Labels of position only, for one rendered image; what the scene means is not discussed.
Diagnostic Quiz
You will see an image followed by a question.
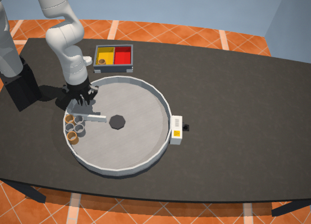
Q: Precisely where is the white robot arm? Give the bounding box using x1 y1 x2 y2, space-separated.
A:
0 0 92 85

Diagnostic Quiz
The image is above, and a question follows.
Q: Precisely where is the grey metal sleeve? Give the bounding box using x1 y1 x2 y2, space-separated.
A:
74 124 86 138
74 115 85 126
65 123 75 133

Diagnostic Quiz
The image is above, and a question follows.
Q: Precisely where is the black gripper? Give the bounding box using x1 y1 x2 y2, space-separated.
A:
62 76 99 106

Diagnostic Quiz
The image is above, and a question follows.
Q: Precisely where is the white round turntable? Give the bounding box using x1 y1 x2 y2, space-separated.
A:
63 76 189 179

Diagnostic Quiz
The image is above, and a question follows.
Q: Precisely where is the bronze bushing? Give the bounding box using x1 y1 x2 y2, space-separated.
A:
67 131 79 145
98 59 106 65
65 115 75 126

